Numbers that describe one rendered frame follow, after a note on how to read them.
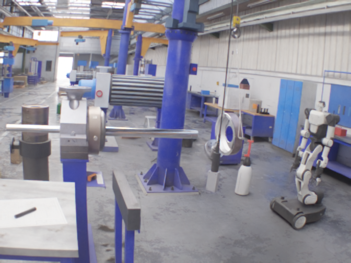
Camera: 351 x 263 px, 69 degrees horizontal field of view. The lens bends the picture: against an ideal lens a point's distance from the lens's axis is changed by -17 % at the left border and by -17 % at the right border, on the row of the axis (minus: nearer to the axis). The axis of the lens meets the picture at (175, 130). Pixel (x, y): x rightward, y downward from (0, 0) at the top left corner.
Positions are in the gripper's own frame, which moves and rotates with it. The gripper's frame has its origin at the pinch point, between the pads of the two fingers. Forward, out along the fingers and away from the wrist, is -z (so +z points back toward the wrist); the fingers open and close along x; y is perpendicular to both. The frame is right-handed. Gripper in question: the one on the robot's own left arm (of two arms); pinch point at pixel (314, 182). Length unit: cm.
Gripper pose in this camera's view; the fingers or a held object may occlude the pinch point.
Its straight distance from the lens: 354.4
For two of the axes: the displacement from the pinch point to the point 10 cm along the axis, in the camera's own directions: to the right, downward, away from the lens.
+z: 2.9, -9.5, -1.3
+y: 2.6, 2.1, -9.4
